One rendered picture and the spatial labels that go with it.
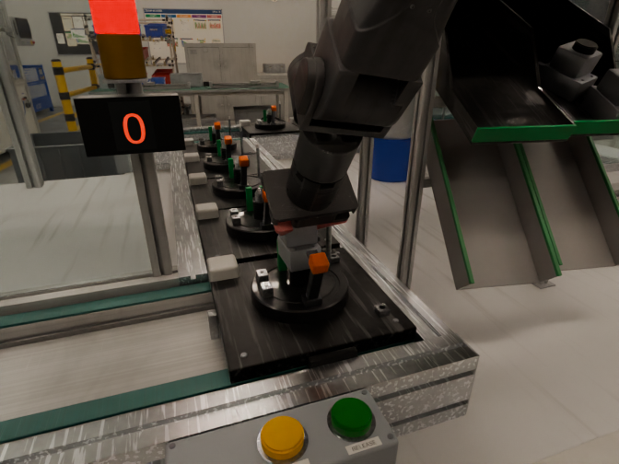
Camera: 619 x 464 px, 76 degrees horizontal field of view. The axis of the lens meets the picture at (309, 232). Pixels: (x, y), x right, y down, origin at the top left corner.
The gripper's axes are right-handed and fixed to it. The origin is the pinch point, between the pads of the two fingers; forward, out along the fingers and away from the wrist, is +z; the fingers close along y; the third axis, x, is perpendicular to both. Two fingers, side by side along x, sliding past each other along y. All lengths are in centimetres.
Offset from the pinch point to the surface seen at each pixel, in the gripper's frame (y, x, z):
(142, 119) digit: 17.3, -15.8, -5.0
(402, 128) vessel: -60, -53, 50
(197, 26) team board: -82, -854, 618
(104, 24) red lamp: 19.4, -22.9, -13.0
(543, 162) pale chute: -44.2, -4.0, -1.2
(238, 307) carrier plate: 9.2, 7.3, 7.6
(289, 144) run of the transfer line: -33, -80, 87
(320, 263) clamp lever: 0.1, 7.6, -5.0
